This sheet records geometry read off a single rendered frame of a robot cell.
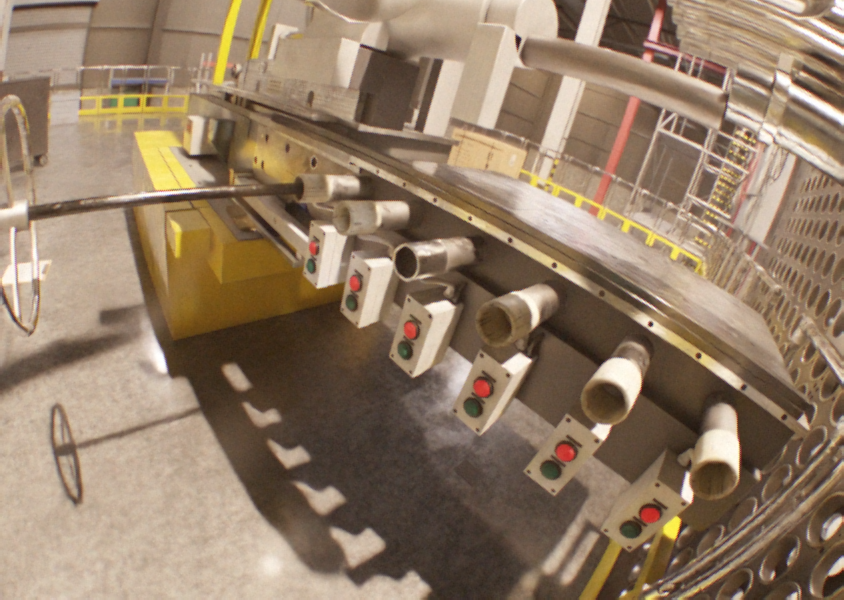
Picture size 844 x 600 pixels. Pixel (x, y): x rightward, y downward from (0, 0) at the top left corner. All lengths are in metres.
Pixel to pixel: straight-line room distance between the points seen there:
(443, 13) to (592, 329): 0.77
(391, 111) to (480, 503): 1.31
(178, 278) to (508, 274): 1.25
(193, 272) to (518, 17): 1.38
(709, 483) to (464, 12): 0.97
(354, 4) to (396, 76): 0.37
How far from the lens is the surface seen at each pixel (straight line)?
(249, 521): 1.19
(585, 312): 0.63
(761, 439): 0.69
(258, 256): 1.25
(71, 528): 1.32
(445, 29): 0.97
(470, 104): 0.83
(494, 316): 0.53
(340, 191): 0.84
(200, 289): 1.62
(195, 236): 1.27
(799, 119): 0.77
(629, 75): 0.80
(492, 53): 0.84
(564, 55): 0.85
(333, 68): 1.04
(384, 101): 1.15
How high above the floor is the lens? 1.09
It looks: 26 degrees down
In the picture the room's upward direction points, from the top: 17 degrees clockwise
